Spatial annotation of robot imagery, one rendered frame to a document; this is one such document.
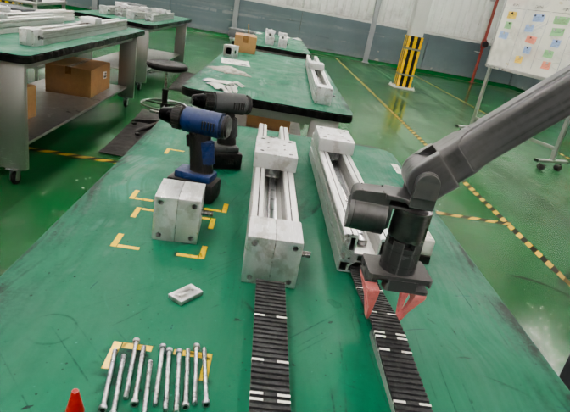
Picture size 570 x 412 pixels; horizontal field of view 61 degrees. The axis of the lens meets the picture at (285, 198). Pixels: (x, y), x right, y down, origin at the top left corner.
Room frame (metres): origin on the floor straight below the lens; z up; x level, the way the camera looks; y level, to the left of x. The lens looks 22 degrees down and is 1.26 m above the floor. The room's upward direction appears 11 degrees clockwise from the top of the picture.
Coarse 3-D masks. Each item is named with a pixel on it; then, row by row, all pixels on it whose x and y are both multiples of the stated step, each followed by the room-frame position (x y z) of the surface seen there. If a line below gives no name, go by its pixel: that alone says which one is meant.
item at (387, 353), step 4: (380, 348) 0.59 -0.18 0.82; (384, 348) 0.59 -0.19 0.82; (388, 348) 0.60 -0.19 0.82; (380, 352) 0.58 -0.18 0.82; (384, 352) 0.59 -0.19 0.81; (388, 352) 0.59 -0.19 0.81; (392, 352) 0.59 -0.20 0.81; (396, 352) 0.59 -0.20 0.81; (400, 352) 0.59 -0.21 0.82; (404, 352) 0.59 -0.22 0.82; (408, 352) 0.60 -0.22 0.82; (380, 356) 0.58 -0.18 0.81; (384, 356) 0.58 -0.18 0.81; (388, 356) 0.58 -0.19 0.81; (392, 356) 0.58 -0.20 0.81; (396, 356) 0.58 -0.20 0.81; (400, 356) 0.58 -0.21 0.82; (404, 356) 0.59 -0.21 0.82; (408, 356) 0.59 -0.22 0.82; (412, 360) 0.58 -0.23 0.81
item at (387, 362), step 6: (384, 360) 0.57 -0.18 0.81; (390, 360) 0.57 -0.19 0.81; (396, 360) 0.57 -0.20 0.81; (402, 360) 0.58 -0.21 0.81; (408, 360) 0.58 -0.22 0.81; (384, 366) 0.56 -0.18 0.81; (390, 366) 0.56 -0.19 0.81; (396, 366) 0.56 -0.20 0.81; (402, 366) 0.56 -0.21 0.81; (408, 366) 0.57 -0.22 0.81; (414, 366) 0.57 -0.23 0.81
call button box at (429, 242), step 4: (428, 232) 1.01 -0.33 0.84; (428, 236) 0.99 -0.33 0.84; (428, 240) 0.97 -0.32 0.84; (432, 240) 0.97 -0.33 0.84; (424, 244) 0.96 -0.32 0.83; (428, 244) 0.97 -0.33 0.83; (432, 244) 0.97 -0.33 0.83; (424, 248) 0.96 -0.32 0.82; (428, 248) 0.97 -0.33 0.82; (432, 248) 0.97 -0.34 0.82; (424, 252) 0.97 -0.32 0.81; (428, 252) 0.97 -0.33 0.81; (420, 256) 0.96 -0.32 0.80; (424, 256) 0.97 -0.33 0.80; (428, 256) 0.97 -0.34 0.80; (420, 260) 0.96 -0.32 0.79; (424, 260) 0.97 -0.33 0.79; (428, 260) 0.97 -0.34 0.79
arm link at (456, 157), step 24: (528, 96) 0.68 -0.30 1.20; (552, 96) 0.67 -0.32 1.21; (480, 120) 0.69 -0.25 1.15; (504, 120) 0.67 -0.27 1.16; (528, 120) 0.67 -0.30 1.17; (552, 120) 0.67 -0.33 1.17; (432, 144) 0.71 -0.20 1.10; (456, 144) 0.66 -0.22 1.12; (480, 144) 0.67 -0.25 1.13; (504, 144) 0.67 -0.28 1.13; (408, 168) 0.68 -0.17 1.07; (432, 168) 0.66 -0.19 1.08; (456, 168) 0.66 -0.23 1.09; (480, 168) 0.66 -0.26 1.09
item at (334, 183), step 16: (320, 160) 1.37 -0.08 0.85; (336, 160) 1.50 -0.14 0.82; (352, 160) 1.39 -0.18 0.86; (320, 176) 1.31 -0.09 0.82; (336, 176) 1.22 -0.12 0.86; (352, 176) 1.24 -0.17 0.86; (320, 192) 1.25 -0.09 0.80; (336, 192) 1.09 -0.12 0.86; (336, 208) 1.00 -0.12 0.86; (336, 224) 0.96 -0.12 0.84; (336, 240) 0.94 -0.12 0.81; (352, 240) 0.89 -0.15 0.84; (368, 240) 0.94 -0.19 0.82; (384, 240) 0.87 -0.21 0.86; (336, 256) 0.90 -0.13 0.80; (352, 256) 0.87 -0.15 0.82
